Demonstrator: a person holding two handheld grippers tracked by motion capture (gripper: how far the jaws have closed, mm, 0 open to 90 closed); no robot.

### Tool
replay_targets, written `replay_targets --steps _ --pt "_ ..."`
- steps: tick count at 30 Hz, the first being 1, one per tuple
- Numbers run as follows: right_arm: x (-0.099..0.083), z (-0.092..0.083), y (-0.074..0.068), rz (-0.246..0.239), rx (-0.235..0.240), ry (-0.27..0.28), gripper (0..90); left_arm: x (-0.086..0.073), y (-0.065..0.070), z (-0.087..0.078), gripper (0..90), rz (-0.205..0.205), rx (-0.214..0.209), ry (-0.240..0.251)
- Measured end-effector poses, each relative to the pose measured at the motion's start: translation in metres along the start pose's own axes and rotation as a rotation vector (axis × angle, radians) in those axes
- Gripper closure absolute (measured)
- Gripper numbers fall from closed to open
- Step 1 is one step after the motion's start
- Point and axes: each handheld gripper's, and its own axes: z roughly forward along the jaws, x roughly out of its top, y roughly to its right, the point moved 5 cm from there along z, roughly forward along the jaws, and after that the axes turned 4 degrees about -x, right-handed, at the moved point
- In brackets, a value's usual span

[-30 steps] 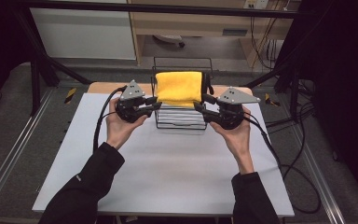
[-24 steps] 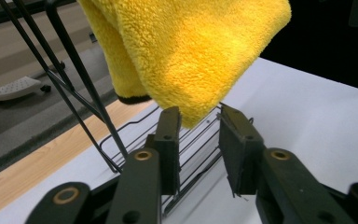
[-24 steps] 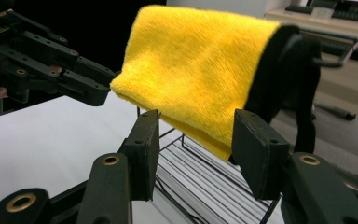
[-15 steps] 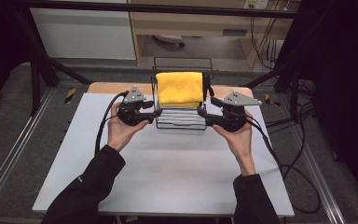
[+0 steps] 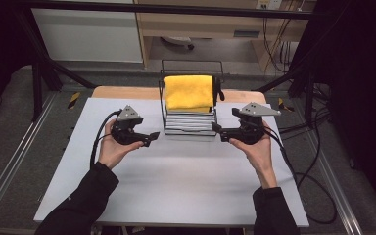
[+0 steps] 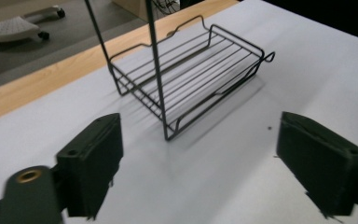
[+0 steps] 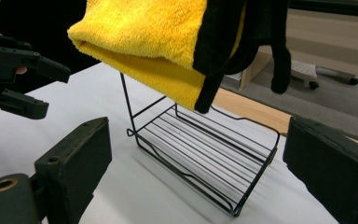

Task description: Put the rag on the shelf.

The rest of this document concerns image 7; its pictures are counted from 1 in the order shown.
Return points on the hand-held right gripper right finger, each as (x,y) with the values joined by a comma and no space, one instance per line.
(332,174)

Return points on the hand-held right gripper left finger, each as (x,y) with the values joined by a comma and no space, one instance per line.
(74,165)

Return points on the yellow towel with black edge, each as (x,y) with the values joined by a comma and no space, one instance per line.
(143,37)

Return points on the office chair base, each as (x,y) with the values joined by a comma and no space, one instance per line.
(304,71)

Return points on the light wooden panel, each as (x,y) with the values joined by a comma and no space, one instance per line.
(254,70)

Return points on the black rail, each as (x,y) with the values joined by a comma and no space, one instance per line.
(332,7)

